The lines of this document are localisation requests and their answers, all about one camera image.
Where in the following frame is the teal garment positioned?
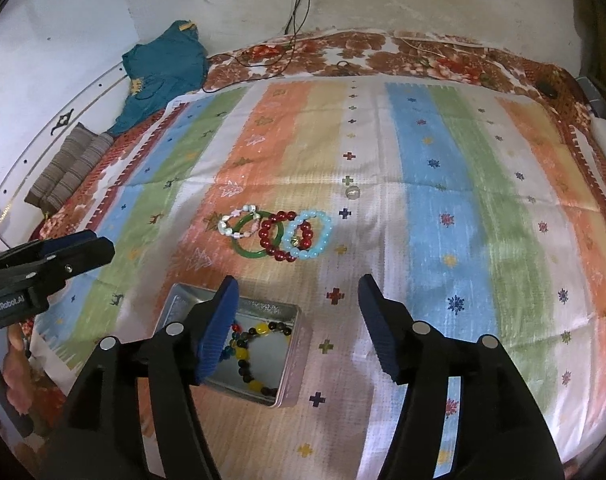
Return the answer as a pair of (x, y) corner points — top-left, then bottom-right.
(105, 20), (210, 138)

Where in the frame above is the black wall hook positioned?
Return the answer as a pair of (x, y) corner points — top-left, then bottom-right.
(50, 109), (76, 134)

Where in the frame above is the white shell bracelet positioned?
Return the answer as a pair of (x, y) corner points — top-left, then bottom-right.
(217, 204), (261, 241)

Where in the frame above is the silver metal tin box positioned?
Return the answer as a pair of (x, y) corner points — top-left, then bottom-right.
(153, 283), (311, 409)

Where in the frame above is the person's left hand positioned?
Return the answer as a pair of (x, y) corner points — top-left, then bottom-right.
(0, 321), (40, 418)

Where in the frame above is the red bead bracelet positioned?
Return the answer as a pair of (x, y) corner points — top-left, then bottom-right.
(259, 210), (315, 263)

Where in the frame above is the white cable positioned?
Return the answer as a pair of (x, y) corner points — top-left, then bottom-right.
(395, 32), (486, 63)

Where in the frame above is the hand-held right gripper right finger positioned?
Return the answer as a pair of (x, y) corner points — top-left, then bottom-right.
(358, 274), (566, 480)

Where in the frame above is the green jade bangle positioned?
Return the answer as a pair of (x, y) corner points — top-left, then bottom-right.
(233, 211), (285, 259)

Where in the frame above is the striped brown cushion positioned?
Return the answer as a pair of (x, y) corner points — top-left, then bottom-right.
(50, 132), (114, 209)
(24, 122), (91, 206)

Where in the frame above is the multicolour bead bracelet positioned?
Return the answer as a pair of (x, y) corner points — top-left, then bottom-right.
(218, 321), (292, 396)

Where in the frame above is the light blue bead bracelet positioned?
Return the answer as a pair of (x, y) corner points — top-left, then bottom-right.
(282, 208), (334, 261)

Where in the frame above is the grey box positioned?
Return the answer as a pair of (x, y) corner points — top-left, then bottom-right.
(575, 77), (606, 111)

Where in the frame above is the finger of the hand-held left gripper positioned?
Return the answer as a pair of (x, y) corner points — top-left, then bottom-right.
(0, 230), (100, 268)
(0, 237), (116, 293)

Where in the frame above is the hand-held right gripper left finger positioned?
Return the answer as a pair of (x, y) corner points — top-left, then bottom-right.
(45, 275), (240, 480)

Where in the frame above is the striped pastel cloth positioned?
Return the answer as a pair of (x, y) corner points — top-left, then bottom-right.
(33, 77), (606, 480)

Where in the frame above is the metal wall strip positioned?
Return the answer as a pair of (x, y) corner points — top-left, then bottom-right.
(0, 62), (131, 201)

